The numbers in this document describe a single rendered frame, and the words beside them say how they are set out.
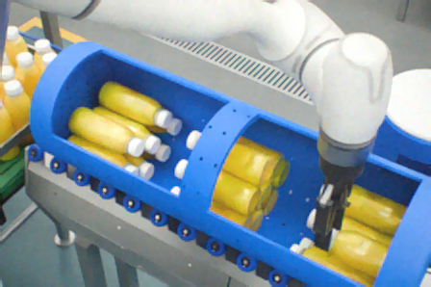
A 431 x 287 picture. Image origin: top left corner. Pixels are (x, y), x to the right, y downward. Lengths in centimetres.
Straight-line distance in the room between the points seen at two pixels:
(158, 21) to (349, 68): 32
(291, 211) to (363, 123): 51
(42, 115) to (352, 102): 73
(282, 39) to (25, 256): 184
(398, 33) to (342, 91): 288
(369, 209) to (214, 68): 221
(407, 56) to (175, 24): 296
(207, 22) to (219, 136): 49
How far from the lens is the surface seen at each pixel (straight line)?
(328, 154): 102
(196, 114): 150
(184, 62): 343
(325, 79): 94
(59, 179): 159
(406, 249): 112
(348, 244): 120
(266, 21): 97
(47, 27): 208
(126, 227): 151
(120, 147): 139
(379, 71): 92
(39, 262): 261
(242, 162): 126
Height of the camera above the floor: 207
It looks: 45 degrees down
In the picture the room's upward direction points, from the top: straight up
